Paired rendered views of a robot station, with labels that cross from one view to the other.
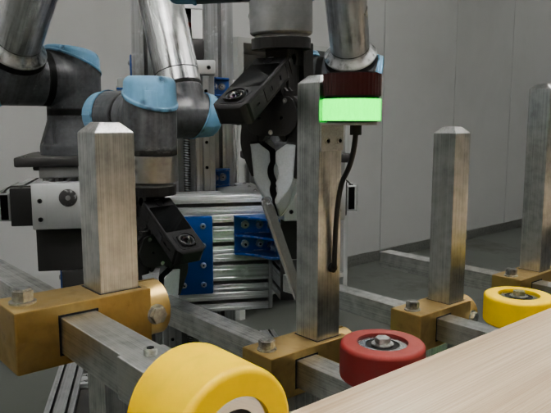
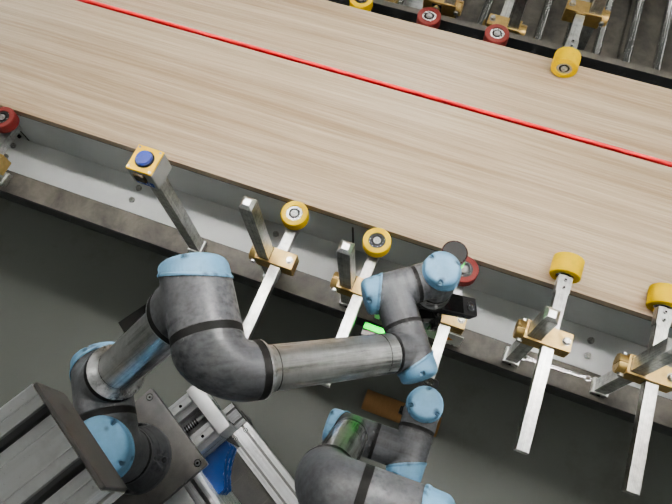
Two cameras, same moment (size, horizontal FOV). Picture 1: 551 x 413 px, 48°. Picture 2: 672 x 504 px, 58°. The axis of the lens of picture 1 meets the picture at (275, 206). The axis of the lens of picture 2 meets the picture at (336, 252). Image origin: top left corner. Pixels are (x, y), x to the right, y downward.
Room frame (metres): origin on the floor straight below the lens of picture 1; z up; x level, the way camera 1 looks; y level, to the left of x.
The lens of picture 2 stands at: (1.11, 0.30, 2.43)
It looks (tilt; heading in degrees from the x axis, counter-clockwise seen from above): 66 degrees down; 246
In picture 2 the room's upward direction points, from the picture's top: 5 degrees counter-clockwise
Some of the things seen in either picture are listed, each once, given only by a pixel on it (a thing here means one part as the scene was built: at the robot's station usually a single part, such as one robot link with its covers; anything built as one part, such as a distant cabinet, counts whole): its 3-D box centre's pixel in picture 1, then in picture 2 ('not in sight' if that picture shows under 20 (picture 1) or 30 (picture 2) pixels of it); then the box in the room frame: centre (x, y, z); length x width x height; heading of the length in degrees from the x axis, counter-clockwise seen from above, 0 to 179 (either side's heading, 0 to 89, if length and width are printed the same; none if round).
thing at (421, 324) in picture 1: (435, 319); (355, 287); (0.83, -0.22, 0.84); 0.13 x 0.06 x 0.05; 130
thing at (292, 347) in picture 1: (304, 360); (441, 315); (0.67, -0.03, 0.84); 0.13 x 0.06 x 0.05; 130
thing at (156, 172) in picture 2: not in sight; (149, 167); (1.18, -0.63, 1.18); 0.07 x 0.07 x 0.08; 40
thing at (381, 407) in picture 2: not in sight; (401, 412); (0.79, 0.06, 0.04); 0.30 x 0.08 x 0.08; 130
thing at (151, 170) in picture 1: (149, 170); not in sight; (0.89, 0.18, 1.04); 0.08 x 0.08 x 0.05
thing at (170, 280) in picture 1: (161, 293); not in sight; (0.91, 0.17, 0.85); 0.06 x 0.03 x 0.09; 40
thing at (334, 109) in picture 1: (352, 110); not in sight; (0.65, -0.08, 1.12); 0.06 x 0.06 x 0.02
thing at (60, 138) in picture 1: (75, 131); not in sight; (1.39, 0.44, 1.09); 0.15 x 0.15 x 0.10
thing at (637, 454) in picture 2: not in sight; (649, 388); (0.37, 0.39, 0.95); 0.50 x 0.04 x 0.04; 40
